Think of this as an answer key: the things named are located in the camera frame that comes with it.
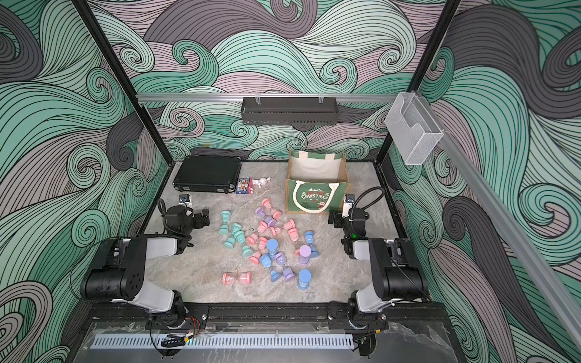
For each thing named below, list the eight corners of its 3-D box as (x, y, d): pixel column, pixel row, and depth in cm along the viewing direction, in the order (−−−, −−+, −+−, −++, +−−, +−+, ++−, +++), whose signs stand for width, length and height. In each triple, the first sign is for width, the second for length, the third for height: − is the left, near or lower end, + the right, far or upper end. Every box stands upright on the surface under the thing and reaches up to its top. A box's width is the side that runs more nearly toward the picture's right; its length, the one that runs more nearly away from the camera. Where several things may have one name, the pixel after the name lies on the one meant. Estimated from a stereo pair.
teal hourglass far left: (219, 234, 95) (217, 230, 92) (223, 214, 102) (221, 210, 99) (228, 234, 95) (226, 230, 92) (232, 214, 102) (230, 210, 99)
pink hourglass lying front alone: (223, 285, 82) (221, 282, 79) (225, 275, 84) (223, 271, 81) (251, 285, 82) (250, 282, 79) (252, 275, 84) (251, 271, 81)
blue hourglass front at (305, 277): (298, 289, 81) (299, 281, 73) (298, 278, 83) (299, 269, 76) (309, 289, 81) (311, 281, 73) (308, 278, 83) (310, 269, 76)
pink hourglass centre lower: (250, 265, 86) (249, 263, 84) (247, 238, 93) (246, 235, 91) (262, 262, 87) (262, 260, 85) (258, 236, 94) (257, 233, 92)
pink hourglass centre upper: (257, 231, 95) (257, 227, 93) (261, 223, 97) (261, 220, 95) (277, 238, 93) (276, 235, 91) (280, 231, 95) (280, 227, 93)
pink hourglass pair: (292, 242, 92) (293, 239, 90) (282, 226, 97) (282, 222, 94) (302, 237, 93) (302, 234, 91) (292, 221, 98) (292, 218, 96)
